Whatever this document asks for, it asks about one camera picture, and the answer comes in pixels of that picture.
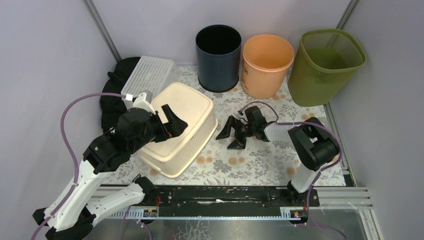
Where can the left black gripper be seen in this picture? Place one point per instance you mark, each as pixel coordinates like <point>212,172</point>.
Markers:
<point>162,125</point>

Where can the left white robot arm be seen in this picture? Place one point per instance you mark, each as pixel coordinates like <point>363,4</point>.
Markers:
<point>74,215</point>

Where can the green mesh waste bin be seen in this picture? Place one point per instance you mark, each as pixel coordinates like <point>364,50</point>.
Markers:
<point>325,61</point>

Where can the cream perforated large basket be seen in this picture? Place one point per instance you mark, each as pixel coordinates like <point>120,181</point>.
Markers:
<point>173,156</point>

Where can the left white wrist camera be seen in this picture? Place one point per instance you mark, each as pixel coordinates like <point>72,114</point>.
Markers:
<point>143,101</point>

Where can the white slotted basket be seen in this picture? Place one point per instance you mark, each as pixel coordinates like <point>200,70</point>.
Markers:
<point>151,74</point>

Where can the dark blue round bin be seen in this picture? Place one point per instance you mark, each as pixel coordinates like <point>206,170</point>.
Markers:
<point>218,52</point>

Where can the floral patterned table mat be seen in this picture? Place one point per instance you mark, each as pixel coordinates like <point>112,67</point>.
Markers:
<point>259,164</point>

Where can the orange round bin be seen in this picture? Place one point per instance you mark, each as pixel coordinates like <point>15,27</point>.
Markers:
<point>266,61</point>

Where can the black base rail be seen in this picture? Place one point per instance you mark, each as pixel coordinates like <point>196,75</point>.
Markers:
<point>172,201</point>

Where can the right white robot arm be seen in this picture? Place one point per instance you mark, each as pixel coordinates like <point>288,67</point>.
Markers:
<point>315,145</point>

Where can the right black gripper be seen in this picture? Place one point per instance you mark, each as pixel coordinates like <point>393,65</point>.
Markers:
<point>239,143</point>

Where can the black cloth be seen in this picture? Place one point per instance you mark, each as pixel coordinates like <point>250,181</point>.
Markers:
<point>113,107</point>

